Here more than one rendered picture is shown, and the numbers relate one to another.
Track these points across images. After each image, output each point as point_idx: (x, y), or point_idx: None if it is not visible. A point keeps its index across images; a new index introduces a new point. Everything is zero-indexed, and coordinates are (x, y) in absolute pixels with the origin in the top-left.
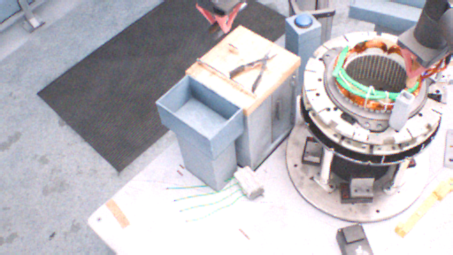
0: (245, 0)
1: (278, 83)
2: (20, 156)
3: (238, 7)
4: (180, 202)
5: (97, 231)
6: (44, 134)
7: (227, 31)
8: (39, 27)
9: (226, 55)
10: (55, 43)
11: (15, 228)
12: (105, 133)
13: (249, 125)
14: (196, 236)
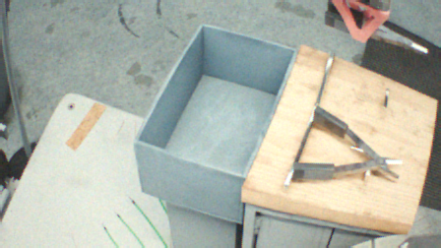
0: (381, 9)
1: (346, 218)
2: (281, 30)
3: (375, 13)
4: (134, 211)
5: (54, 113)
6: (331, 44)
7: (357, 39)
8: None
9: (371, 98)
10: (434, 10)
11: (158, 77)
12: None
13: (250, 224)
14: (88, 247)
